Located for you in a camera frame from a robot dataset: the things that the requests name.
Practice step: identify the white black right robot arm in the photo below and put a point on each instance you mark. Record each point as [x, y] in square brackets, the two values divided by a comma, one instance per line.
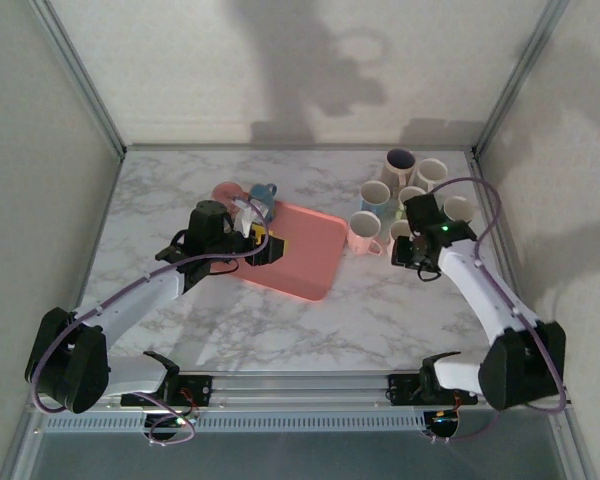
[475, 290]

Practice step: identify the light blue mug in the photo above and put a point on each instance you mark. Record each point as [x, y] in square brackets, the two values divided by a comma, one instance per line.
[375, 192]

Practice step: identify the pink plastic tray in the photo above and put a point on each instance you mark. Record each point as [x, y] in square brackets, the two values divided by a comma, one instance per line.
[305, 250]

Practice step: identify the lit circuit board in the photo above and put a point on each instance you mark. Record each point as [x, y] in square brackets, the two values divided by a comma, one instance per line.
[172, 421]
[442, 422]

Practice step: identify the dark green mug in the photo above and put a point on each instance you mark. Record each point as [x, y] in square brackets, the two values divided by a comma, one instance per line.
[457, 207]

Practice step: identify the aluminium frame post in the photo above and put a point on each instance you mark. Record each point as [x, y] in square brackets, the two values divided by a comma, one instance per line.
[80, 75]
[521, 75]

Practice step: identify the salmon pink mug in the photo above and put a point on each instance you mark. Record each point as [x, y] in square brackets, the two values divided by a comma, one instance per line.
[222, 192]

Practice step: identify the pale pink mug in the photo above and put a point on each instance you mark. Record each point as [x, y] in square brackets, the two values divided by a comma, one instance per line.
[362, 242]

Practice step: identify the aluminium frame leg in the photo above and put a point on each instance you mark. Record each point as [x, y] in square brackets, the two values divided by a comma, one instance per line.
[20, 445]
[575, 445]

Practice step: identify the teal stoneware mug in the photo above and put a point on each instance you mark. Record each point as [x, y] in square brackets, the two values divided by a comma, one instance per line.
[262, 192]

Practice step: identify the pale greyish mug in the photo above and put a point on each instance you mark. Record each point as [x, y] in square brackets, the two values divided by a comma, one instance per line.
[399, 229]

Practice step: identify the aluminium frame rail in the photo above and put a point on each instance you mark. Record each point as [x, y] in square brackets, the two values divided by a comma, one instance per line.
[480, 172]
[300, 148]

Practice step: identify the wide aluminium base rail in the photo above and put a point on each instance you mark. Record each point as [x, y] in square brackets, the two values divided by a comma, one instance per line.
[300, 390]

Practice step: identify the pink mug navy interior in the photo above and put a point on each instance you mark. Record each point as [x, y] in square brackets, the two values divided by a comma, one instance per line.
[391, 180]

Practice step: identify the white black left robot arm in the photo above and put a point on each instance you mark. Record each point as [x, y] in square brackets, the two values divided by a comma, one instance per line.
[135, 305]

